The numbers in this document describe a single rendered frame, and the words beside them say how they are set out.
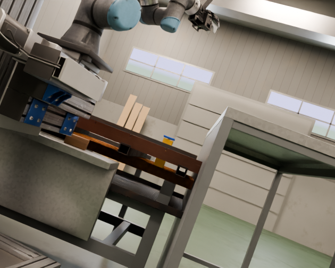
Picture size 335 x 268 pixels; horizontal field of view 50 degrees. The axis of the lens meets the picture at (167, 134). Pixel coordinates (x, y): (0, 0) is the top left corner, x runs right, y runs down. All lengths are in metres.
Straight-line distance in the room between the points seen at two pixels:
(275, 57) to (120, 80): 4.14
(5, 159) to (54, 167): 0.24
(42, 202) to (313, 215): 8.00
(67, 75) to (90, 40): 0.35
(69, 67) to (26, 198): 0.90
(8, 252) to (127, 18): 1.01
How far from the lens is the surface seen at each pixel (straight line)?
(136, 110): 9.53
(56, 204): 1.77
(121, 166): 9.28
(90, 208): 1.72
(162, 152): 1.69
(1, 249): 1.65
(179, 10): 1.55
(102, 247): 1.84
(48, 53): 1.08
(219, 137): 1.36
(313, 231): 9.30
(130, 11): 1.32
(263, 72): 9.58
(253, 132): 1.39
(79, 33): 1.39
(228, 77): 9.55
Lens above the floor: 0.80
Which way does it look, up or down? 3 degrees up
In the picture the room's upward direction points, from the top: 21 degrees clockwise
